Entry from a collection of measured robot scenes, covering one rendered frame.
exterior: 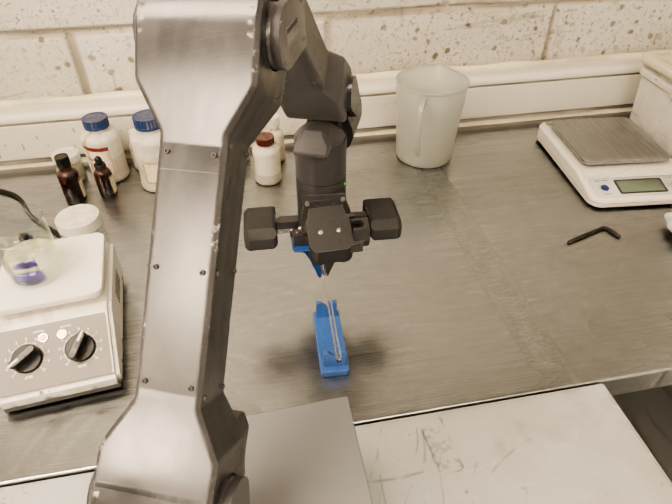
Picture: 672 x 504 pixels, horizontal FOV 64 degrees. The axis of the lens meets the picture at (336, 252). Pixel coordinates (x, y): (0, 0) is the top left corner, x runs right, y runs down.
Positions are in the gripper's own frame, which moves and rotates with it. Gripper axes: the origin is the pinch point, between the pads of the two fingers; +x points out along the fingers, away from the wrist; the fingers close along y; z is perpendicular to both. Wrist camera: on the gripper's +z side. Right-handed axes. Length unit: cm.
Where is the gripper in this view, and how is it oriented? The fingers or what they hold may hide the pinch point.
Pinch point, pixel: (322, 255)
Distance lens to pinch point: 68.6
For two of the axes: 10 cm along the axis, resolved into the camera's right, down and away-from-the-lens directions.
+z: 1.3, 6.4, -7.6
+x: 0.0, 7.6, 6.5
